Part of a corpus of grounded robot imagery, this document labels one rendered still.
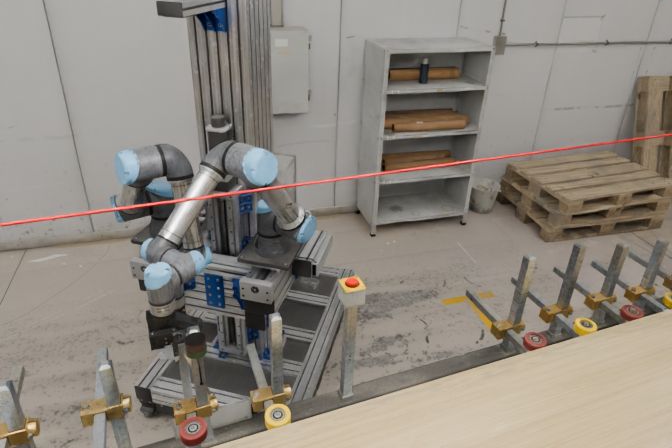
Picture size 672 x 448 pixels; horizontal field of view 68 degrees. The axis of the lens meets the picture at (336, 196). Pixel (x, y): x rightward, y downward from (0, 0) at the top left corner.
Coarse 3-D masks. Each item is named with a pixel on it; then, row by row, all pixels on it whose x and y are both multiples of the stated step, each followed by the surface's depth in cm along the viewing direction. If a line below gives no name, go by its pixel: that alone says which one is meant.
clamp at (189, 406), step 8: (184, 400) 161; (192, 400) 161; (208, 400) 161; (216, 400) 162; (184, 408) 158; (192, 408) 159; (200, 408) 159; (208, 408) 160; (216, 408) 161; (176, 416) 157; (184, 416) 158; (200, 416) 160; (208, 416) 162; (176, 424) 158
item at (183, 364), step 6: (180, 348) 183; (180, 354) 180; (180, 360) 178; (186, 360) 178; (180, 366) 175; (186, 366) 175; (180, 372) 173; (186, 372) 173; (186, 378) 170; (186, 384) 168; (186, 390) 166; (186, 396) 164; (192, 396) 164; (186, 414) 158; (192, 414) 158
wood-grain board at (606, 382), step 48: (624, 336) 191; (432, 384) 167; (480, 384) 167; (528, 384) 168; (576, 384) 169; (624, 384) 169; (288, 432) 149; (336, 432) 149; (384, 432) 150; (432, 432) 150; (480, 432) 151; (528, 432) 151; (576, 432) 152; (624, 432) 152
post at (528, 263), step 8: (528, 256) 189; (528, 264) 188; (520, 272) 193; (528, 272) 190; (520, 280) 194; (528, 280) 193; (520, 288) 194; (528, 288) 195; (520, 296) 195; (512, 304) 200; (520, 304) 197; (512, 312) 201; (520, 312) 200; (512, 320) 202; (520, 320) 202; (504, 344) 209; (512, 344) 208
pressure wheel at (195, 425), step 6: (186, 420) 150; (192, 420) 150; (198, 420) 150; (204, 420) 151; (180, 426) 148; (186, 426) 149; (192, 426) 148; (198, 426) 149; (204, 426) 149; (180, 432) 147; (186, 432) 147; (192, 432) 147; (198, 432) 147; (204, 432) 147; (180, 438) 147; (186, 438) 145; (192, 438) 145; (198, 438) 146; (204, 438) 148; (186, 444) 146; (192, 444) 146; (198, 444) 147
